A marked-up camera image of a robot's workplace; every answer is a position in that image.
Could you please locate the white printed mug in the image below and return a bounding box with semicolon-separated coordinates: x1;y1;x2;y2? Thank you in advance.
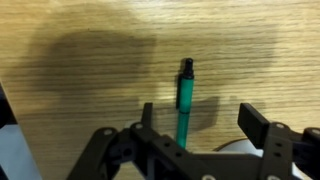
213;137;309;180

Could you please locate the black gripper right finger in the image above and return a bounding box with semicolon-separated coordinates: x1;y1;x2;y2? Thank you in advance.
237;102;320;180

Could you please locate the green pen with black tip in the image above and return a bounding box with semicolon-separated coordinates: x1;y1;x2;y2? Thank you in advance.
175;57;196;150

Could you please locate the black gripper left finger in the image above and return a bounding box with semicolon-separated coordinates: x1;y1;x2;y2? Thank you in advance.
66;102;214;180

